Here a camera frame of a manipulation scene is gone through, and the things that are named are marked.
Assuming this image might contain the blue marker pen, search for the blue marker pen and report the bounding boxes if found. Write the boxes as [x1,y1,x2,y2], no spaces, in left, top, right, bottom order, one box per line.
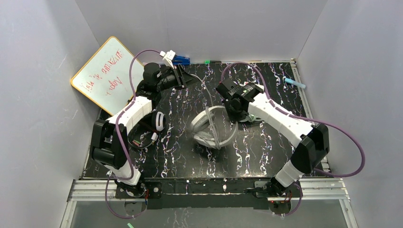
[172,55,191,65]

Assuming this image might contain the light blue pen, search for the light blue pen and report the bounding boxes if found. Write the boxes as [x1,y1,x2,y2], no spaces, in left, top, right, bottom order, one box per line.
[284,78,306,89]

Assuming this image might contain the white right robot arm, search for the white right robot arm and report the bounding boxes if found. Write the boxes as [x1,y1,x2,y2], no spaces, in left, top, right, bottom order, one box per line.
[216,79,329,196]

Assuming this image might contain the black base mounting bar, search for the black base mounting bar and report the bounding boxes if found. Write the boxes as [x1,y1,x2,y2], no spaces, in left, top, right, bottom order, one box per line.
[144,178,269,209]

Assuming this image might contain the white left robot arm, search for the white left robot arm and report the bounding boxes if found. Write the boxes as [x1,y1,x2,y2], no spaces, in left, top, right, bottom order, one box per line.
[89,63,196,186]

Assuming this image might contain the grey white headphones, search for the grey white headphones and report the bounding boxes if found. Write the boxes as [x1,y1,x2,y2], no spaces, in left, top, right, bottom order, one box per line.
[190,105,239,149]

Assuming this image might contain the green black marker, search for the green black marker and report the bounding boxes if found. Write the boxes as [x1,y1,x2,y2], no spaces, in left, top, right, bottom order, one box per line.
[204,60,222,64]

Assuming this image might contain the white grey headphone cable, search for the white grey headphone cable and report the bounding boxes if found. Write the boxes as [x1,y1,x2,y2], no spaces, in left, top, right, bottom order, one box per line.
[185,73,222,150]

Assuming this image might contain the yellow framed whiteboard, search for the yellow framed whiteboard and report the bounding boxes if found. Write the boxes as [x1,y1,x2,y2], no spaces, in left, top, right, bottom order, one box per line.
[70,36,134,115]

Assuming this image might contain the mint green headphones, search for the mint green headphones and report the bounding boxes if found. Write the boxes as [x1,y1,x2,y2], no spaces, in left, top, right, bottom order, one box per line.
[240,114,263,124]

